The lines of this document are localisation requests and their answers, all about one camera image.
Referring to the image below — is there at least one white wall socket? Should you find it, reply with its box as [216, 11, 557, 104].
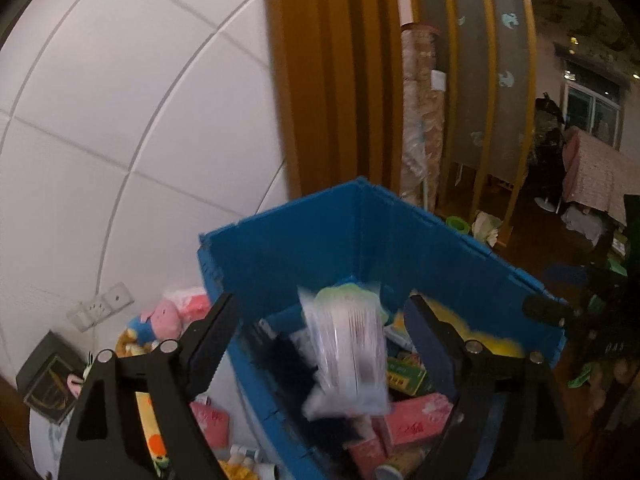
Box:
[67, 282, 135, 332]

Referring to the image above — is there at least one red flat packet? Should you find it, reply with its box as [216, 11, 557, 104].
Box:
[190, 400, 232, 449]

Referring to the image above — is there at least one window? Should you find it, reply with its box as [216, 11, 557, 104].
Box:
[562, 60, 626, 152]

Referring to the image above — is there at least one plastic wrapped roll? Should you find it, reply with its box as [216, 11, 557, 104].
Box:
[400, 22, 447, 209]

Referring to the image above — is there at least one black box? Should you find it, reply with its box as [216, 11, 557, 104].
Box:
[16, 330, 89, 424]

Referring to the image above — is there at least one pink tissue box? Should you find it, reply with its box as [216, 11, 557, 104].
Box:
[379, 392, 456, 456]

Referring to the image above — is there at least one clear plastic packet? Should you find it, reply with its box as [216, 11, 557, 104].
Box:
[297, 280, 394, 421]

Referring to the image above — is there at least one yellow duck plush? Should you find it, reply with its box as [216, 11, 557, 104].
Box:
[134, 390, 170, 477]

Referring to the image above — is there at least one blue plastic container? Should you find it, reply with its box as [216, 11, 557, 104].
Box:
[197, 176, 568, 480]

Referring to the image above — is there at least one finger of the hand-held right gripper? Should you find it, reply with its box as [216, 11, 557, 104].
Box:
[522, 294, 577, 327]

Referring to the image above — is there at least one crumpled white cloth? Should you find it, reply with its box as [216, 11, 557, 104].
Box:
[471, 210, 504, 247]

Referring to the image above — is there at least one blue plush toy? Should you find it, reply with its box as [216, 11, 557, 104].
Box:
[124, 315, 154, 347]

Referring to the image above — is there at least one pink pig plush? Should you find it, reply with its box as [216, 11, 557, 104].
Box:
[140, 300, 184, 339]

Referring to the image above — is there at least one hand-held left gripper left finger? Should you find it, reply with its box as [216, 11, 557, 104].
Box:
[57, 292, 241, 480]

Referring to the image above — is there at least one table with pink cloth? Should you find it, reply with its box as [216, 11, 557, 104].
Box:
[562, 127, 640, 227]

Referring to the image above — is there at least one green carton box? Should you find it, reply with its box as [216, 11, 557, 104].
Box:
[385, 352, 434, 396]

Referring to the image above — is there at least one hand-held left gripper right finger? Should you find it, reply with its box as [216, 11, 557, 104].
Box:
[402, 295, 576, 480]

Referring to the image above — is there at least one yellow plush toy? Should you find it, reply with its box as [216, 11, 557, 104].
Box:
[425, 300, 526, 361]

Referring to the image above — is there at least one cylindrical can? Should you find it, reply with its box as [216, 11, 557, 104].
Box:
[375, 447, 432, 480]

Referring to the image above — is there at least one wooden wall trim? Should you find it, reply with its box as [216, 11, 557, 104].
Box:
[264, 0, 418, 201]

